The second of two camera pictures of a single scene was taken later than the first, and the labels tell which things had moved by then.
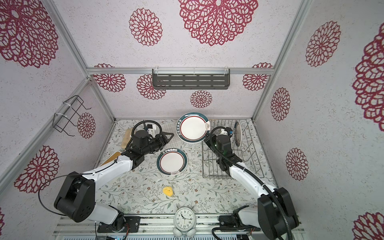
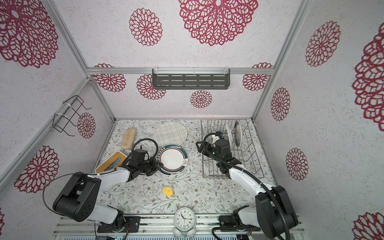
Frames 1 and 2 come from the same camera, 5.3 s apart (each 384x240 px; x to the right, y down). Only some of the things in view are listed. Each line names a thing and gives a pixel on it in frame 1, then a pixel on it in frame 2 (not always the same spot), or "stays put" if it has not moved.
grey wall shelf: [191, 79] stays put
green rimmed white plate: [172, 162] stays put
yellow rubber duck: [168, 191] stays put
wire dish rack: [244, 146] stays put
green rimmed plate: [192, 127] -> [174, 158]
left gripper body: [155, 145] -> [149, 167]
